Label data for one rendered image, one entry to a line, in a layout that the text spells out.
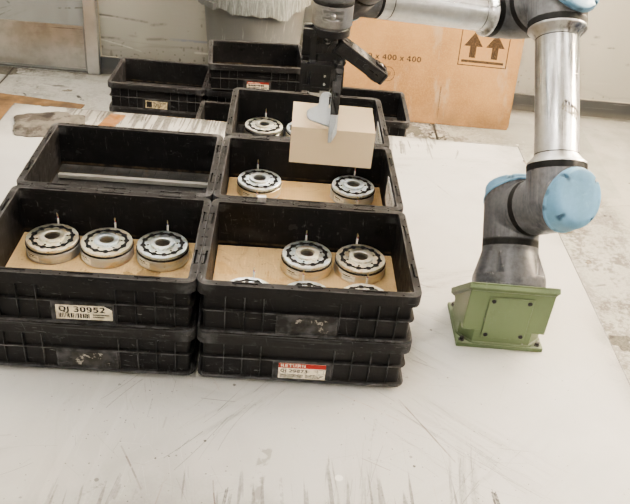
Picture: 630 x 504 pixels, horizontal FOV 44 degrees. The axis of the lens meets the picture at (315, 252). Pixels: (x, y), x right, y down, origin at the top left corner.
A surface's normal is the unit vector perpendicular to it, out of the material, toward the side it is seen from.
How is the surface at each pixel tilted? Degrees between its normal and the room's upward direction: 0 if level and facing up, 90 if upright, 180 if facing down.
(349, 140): 90
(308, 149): 90
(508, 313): 90
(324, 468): 0
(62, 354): 90
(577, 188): 60
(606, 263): 0
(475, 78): 74
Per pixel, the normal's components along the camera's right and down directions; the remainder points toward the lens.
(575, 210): 0.39, 0.05
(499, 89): -0.02, 0.31
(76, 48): -0.01, 0.55
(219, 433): 0.09, -0.83
